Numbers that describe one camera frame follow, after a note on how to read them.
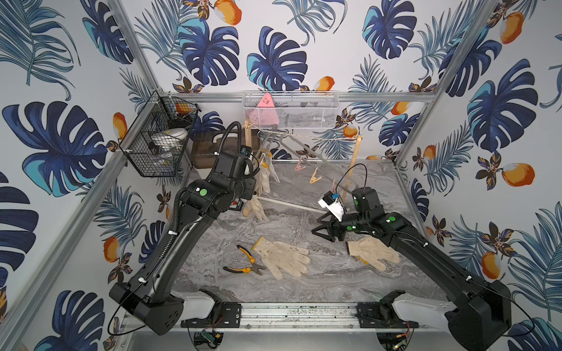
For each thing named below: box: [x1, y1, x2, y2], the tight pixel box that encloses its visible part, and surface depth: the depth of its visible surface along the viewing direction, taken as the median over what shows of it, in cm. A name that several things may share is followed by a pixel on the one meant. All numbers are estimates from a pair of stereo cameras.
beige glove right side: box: [345, 234, 401, 272], surface depth 89 cm
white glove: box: [255, 149, 281, 196], surface depth 94 cm
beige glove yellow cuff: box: [252, 236, 311, 281], surface depth 89 cm
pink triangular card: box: [246, 92, 281, 127], surface depth 92 cm
